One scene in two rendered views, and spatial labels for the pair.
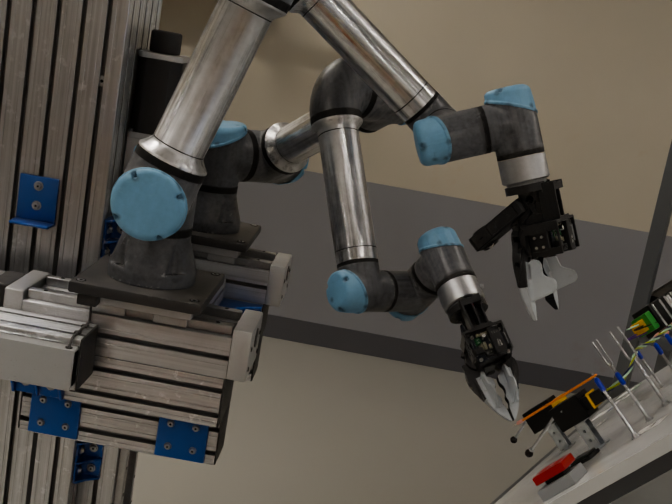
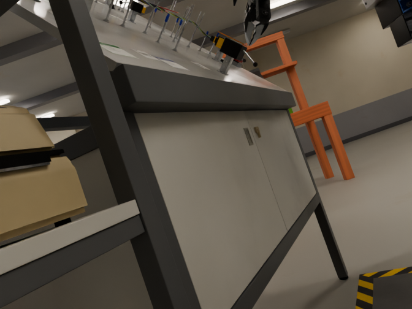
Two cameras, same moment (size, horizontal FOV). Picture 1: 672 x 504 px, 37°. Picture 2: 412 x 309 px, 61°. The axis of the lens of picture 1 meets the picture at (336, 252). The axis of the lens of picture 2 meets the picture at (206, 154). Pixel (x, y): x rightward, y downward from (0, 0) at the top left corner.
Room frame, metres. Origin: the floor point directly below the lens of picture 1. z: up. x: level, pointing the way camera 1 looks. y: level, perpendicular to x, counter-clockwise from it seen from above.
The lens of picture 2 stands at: (2.93, -0.65, 0.67)
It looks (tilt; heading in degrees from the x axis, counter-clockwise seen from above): 2 degrees up; 179
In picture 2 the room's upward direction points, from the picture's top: 19 degrees counter-clockwise
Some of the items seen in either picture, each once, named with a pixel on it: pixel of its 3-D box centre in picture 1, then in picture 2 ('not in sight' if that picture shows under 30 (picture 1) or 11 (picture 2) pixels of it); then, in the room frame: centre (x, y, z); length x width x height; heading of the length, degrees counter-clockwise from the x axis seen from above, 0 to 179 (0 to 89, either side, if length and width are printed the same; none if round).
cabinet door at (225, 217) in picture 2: not in sight; (229, 190); (2.09, -0.61, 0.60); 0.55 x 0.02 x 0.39; 152
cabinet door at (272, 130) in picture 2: not in sight; (285, 159); (1.60, -0.35, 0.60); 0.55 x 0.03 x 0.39; 152
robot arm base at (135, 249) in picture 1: (155, 249); not in sight; (1.70, 0.31, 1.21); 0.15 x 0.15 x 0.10
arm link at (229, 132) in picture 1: (219, 151); not in sight; (2.20, 0.29, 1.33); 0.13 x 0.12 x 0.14; 128
